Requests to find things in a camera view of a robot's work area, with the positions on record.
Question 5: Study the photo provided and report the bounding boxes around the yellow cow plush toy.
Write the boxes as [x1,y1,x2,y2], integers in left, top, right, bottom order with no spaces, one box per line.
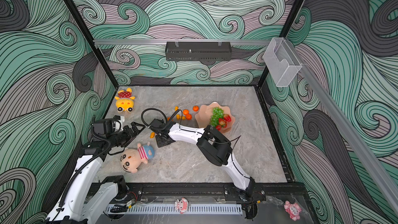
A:
[115,88,135,113]

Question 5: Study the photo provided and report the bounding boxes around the aluminium wall rail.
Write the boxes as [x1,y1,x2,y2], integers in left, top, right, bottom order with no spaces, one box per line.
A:
[93,38,271,47]

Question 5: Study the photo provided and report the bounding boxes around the boy doll plush toy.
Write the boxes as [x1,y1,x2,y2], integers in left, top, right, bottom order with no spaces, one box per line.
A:
[120,142,155,173]

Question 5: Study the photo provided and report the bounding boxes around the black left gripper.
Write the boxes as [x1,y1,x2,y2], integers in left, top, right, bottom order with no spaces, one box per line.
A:
[107,122,145,148]

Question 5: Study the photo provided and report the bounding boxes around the pink white chopper figurine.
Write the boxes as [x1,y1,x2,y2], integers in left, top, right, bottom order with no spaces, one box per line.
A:
[175,198,189,214]

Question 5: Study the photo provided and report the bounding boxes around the pink melody figurine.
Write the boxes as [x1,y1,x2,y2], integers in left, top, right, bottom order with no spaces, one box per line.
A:
[284,201,302,221]

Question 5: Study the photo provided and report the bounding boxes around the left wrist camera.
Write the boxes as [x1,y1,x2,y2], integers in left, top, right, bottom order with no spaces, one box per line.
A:
[92,115,125,137]

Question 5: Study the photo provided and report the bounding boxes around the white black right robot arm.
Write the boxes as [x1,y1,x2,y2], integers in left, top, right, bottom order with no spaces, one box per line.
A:
[141,108,256,201]

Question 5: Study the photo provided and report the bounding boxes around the clear acrylic wall box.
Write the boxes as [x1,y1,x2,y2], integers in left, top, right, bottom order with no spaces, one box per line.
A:
[263,37,302,88]

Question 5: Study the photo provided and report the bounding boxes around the pink scalloped fruit bowl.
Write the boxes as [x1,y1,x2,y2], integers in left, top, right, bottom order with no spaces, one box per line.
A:
[195,102,235,134]

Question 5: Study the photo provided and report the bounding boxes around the green grape bunch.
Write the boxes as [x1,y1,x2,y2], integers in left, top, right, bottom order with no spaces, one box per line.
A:
[210,107,224,127]

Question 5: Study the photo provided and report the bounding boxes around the black wall tray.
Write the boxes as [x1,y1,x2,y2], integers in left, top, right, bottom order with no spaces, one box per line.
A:
[165,41,232,62]

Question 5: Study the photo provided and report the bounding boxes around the white slotted cable duct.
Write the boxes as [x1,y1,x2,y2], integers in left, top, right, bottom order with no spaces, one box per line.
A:
[120,203,243,215]

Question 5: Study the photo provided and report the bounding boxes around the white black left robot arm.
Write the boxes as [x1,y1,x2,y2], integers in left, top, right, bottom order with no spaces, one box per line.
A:
[44,116,145,224]

